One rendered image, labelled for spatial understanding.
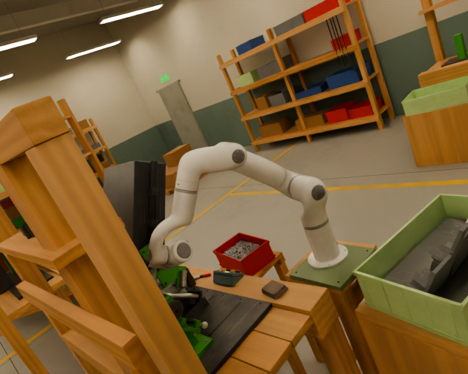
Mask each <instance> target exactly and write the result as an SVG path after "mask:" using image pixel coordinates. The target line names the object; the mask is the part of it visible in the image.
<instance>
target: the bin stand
mask: <svg viewBox="0 0 468 374"><path fill-rule="evenodd" d="M273 253H274V254H275V255H276V256H275V259H274V260H273V261H271V262H270V263H269V264H267V265H266V266H265V267H264V268H263V269H261V270H260V271H259V272H257V273H256V274H255V275H254V277H260V278H262V277H263V276H264V275H265V274H266V273H267V272H268V271H269V270H270V269H271V267H272V266H274V267H275V269H276V272H277V274H278V276H279V279H280V280H281V281H287V279H286V277H285V275H286V274H287V273H288V272H289V270H288V268H287V266H286V263H285V258H284V255H283V254H282V252H275V251H273ZM306 338H307V340H308V343H309V344H310V346H311V349H312V351H313V353H314V355H315V357H316V360H317V361H321V362H324V358H323V357H322V353H321V352H320V350H319V347H318V345H317V343H316V340H315V338H312V337H309V336H306ZM287 360H288V362H289V364H290V366H291V368H292V370H293V372H294V374H307V373H306V372H305V368H304V367H303V365H302V362H301V361H300V359H299V356H298V354H297V352H296V350H295V348H294V350H293V352H292V353H291V354H290V356H289V357H288V359H287Z"/></svg>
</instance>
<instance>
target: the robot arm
mask: <svg viewBox="0 0 468 374"><path fill-rule="evenodd" d="M229 170H231V171H234V172H237V173H239V174H242V175H244V176H246V177H249V178H252V179H254V180H257V181H259V182H260V183H264V184H265V185H268V186H270V187H272V188H274V189H275V190H277V191H279V192H281V193H283V194H284V195H285V196H287V197H289V198H291V199H293V200H297V201H299V202H301V203H302V205H303V206H304V210H303V212H302V213H301V216H300V219H301V222H302V225H303V228H304V230H305V234H306V236H307V238H308V242H309V244H310V246H311V249H312V252H311V254H310V255H309V257H308V262H309V264H310V266H312V267H313V268H316V269H327V268H331V267H334V266H336V265H339V264H340V263H341V262H343V261H344V260H345V259H346V258H347V256H348V250H347V248H346V247H345V246H343V245H340V244H338V242H337V241H336V239H335V237H334V233H333V230H332V228H331V224H330V222H329V219H328V216H327V213H326V210H325V206H326V203H327V199H328V190H327V189H326V186H325V184H324V183H323V182H322V181H321V180H320V179H318V178H315V177H311V176H307V175H303V174H298V173H295V172H292V171H289V170H287V169H286V168H283V167H281V166H280V165H278V164H276V163H274V162H272V161H270V160H267V159H265V158H263V157H260V156H259V155H256V154H253V153H250V152H249V151H246V150H245V149H244V147H243V146H242V145H240V144H238V143H234V142H220V143H218V144H217V145H215V146H211V147H205V148H197V149H195V150H192V151H189V152H187V153H185V154H184V155H183V156H182V157H181V159H180V162H179V164H178V172H177V177H176V183H175V193H174V198H173V204H172V213H171V214H170V215H169V216H168V217H167V218H166V219H165V220H163V221H162V222H161V223H160V224H158V226H157V227H156V228H155V230H154V231H153V232H152V236H151V238H150V242H149V250H148V260H145V261H144V263H145V264H147V265H148V266H147V268H148V270H150V269H152V268H156V269H157V271H159V270H161V269H173V268H174V267H176V266H178V265H181V264H182V263H185V262H187V261H188V260H190V258H191V257H192V254H193V250H192V246H191V245H190V244H189V243H188V242H186V241H185V240H180V241H178V242H177V243H174V244H170V245H163V242H164V239H165V237H166V236H167V235H168V233H170V232H171V231H173V230H175V229H177V228H180V227H183V226H188V225H189V224H190V223H191V222H192V220H193V216H194V211H195V203H196V198H197V193H198V184H199V180H200V176H201V175H202V174H205V173H210V172H219V171H229Z"/></svg>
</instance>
